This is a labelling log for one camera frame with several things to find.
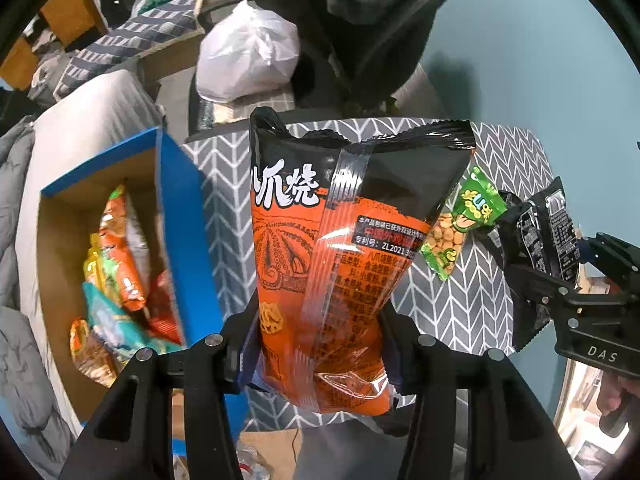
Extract dark herringbone cloth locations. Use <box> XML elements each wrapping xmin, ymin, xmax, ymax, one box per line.
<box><xmin>27</xmin><ymin>0</ymin><xmax>201</xmax><ymax>108</ymax></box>

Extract wooden shelf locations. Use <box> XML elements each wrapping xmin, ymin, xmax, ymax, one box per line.
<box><xmin>0</xmin><ymin>0</ymin><xmax>108</xmax><ymax>91</ymax></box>

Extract grey herringbone tablecloth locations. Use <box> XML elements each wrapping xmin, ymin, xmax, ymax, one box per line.
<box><xmin>180</xmin><ymin>117</ymin><xmax>556</xmax><ymax>433</ymax></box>

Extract long yellow snack packet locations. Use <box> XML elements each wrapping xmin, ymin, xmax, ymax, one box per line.
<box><xmin>82</xmin><ymin>232</ymin><xmax>108</xmax><ymax>291</ymax></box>

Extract small yellow snack packet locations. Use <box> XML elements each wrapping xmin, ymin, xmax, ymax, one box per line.
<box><xmin>70</xmin><ymin>317</ymin><xmax>118</xmax><ymax>388</ymax></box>

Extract orange and black snack packet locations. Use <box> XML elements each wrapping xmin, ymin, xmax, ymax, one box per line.
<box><xmin>247</xmin><ymin>106</ymin><xmax>478</xmax><ymax>416</ymax></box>

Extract dark clothing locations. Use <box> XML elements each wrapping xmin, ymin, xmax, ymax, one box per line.
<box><xmin>300</xmin><ymin>0</ymin><xmax>458</xmax><ymax>106</ymax></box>

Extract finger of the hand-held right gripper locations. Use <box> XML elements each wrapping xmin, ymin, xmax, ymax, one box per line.
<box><xmin>502</xmin><ymin>255</ymin><xmax>581</xmax><ymax>311</ymax></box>
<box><xmin>577</xmin><ymin>232</ymin><xmax>640</xmax><ymax>302</ymax></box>

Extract brown cardboard box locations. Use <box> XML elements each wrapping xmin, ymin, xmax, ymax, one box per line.
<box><xmin>137</xmin><ymin>30</ymin><xmax>206</xmax><ymax>86</ymax></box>

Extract teal snack packet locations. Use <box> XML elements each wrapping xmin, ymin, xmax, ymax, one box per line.
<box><xmin>82</xmin><ymin>282</ymin><xmax>183</xmax><ymax>361</ymax></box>

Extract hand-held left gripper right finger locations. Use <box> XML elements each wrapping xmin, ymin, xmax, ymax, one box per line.
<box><xmin>377</xmin><ymin>305</ymin><xmax>583</xmax><ymax>480</ymax></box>

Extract orange and green snack packet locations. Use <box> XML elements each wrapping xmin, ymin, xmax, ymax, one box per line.
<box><xmin>97</xmin><ymin>185</ymin><xmax>148</xmax><ymax>313</ymax></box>

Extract grey puffer jacket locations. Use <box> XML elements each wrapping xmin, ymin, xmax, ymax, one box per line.
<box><xmin>0</xmin><ymin>115</ymin><xmax>76</xmax><ymax>476</ymax></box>

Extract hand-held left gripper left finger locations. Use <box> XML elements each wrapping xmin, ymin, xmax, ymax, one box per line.
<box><xmin>59</xmin><ymin>310</ymin><xmax>261</xmax><ymax>480</ymax></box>

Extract red snack packet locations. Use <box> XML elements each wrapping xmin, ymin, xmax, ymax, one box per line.
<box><xmin>147</xmin><ymin>270</ymin><xmax>183</xmax><ymax>346</ymax></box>

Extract white plastic bag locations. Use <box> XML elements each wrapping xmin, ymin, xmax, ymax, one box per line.
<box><xmin>196</xmin><ymin>0</ymin><xmax>301</xmax><ymax>103</ymax></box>

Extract blue cardboard box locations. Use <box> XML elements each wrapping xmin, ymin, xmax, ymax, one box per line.
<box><xmin>37</xmin><ymin>127</ymin><xmax>226</xmax><ymax>421</ymax></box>

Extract person's right hand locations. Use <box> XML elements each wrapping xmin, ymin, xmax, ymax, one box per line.
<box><xmin>595</xmin><ymin>372</ymin><xmax>640</xmax><ymax>436</ymax></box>

